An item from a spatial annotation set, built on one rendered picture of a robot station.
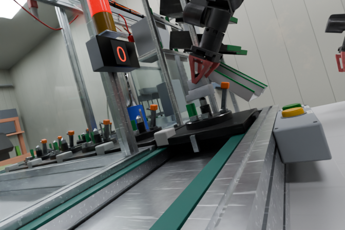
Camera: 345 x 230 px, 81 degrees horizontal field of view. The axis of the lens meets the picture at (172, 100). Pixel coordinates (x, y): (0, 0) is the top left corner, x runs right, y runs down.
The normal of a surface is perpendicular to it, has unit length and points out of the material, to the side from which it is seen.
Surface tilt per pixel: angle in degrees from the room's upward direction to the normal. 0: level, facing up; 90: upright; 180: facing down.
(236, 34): 90
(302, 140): 90
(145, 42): 90
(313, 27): 90
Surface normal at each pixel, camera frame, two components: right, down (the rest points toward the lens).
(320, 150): -0.49, 0.11
